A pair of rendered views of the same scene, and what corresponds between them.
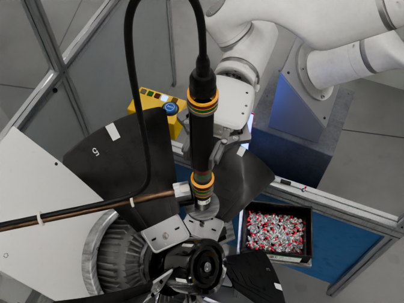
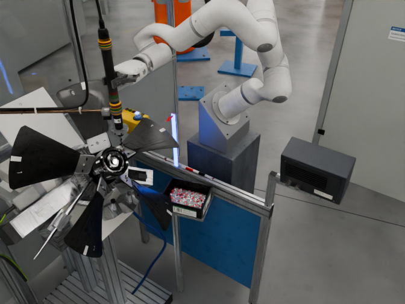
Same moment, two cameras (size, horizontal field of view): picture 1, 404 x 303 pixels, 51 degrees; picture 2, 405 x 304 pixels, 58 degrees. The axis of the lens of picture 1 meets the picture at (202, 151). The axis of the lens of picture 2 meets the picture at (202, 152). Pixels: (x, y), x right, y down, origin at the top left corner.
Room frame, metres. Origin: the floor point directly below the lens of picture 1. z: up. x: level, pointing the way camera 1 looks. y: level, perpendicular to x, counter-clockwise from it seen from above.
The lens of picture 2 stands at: (-0.73, -0.56, 2.11)
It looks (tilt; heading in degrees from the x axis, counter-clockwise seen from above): 38 degrees down; 11
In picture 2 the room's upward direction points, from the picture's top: straight up
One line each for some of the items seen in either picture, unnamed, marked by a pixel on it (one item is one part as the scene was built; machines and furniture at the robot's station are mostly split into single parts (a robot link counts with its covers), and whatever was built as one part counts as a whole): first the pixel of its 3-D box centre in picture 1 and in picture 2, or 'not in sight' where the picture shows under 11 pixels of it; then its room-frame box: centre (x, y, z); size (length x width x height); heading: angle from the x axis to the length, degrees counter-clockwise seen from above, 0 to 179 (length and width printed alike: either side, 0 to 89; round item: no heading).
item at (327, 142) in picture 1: (281, 172); (221, 196); (0.91, -0.35, 0.47); 0.30 x 0.30 x 0.93; 65
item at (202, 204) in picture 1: (202, 155); (111, 83); (0.37, 0.00, 1.50); 0.04 x 0.04 x 0.46
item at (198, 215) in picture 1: (197, 196); (115, 119); (0.37, 0.01, 1.34); 0.09 x 0.07 x 0.10; 103
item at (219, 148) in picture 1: (223, 151); (121, 82); (0.37, -0.04, 1.51); 0.07 x 0.03 x 0.03; 158
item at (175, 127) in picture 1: (158, 114); (132, 123); (0.81, 0.14, 1.02); 0.16 x 0.10 x 0.11; 68
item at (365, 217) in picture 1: (268, 184); (193, 177); (0.67, -0.23, 0.82); 0.90 x 0.04 x 0.08; 68
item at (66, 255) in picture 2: not in sight; (58, 233); (0.47, 0.55, 0.42); 0.04 x 0.04 x 0.83; 68
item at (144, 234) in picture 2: not in sight; (140, 202); (0.83, 0.17, 0.39); 0.04 x 0.04 x 0.78; 68
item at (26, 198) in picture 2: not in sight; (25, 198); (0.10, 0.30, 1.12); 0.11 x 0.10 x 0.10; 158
